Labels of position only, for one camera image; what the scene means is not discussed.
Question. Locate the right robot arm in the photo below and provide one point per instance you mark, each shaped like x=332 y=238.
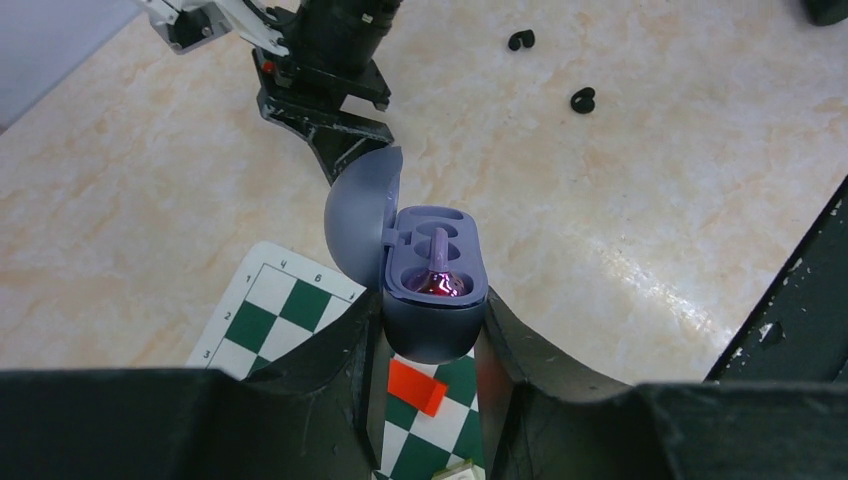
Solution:
x=344 y=30

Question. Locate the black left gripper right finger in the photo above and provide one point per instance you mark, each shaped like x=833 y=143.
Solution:
x=546 y=415

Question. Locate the black earbud lower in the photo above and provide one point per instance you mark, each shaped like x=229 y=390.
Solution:
x=582 y=102

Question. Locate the black earbud upper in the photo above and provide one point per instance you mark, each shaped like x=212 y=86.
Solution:
x=521 y=39

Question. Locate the green white chess mat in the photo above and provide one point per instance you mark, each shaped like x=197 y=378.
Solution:
x=277 y=299

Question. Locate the black earbud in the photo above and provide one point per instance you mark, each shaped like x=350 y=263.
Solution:
x=582 y=102
x=521 y=39

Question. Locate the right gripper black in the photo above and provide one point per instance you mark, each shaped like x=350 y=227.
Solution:
x=311 y=98

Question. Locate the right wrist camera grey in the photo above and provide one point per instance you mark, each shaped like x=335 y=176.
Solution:
x=190 y=24

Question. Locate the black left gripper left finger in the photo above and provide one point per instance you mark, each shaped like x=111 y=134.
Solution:
x=199 y=424

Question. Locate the purple earbud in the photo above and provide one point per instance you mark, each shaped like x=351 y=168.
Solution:
x=437 y=279

